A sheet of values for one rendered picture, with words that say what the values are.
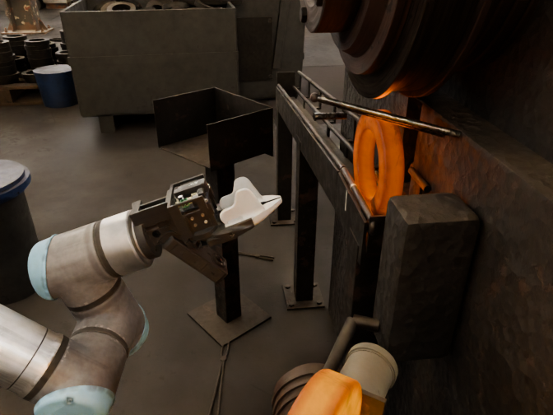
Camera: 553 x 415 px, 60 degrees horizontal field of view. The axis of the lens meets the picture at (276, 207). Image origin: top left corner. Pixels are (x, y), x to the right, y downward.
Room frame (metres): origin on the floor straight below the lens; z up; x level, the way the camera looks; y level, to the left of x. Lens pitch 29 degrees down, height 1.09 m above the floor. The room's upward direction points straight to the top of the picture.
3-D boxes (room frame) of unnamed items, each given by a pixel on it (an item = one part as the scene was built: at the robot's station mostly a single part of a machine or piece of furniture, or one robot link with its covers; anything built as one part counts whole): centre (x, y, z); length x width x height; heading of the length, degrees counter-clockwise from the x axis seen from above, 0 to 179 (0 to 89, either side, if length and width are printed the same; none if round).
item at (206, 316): (1.23, 0.17, 0.36); 0.26 x 0.20 x 0.72; 41
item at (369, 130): (0.76, -0.17, 0.75); 0.18 x 0.03 x 0.18; 7
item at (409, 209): (0.53, -0.20, 0.68); 0.11 x 0.08 x 0.24; 96
